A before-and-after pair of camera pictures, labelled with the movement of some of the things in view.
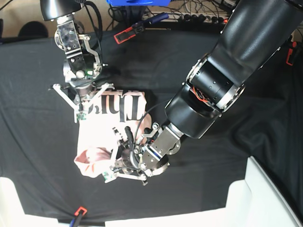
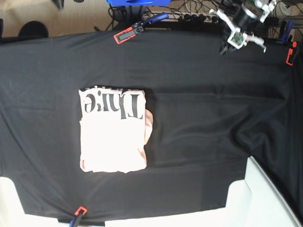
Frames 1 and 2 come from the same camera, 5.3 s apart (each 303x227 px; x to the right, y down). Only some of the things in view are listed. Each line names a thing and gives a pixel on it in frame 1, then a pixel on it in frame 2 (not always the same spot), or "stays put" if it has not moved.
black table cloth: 39,126 stays put
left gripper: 129,163 to 247,17
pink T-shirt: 109,114 stays put
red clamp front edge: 84,210 stays put
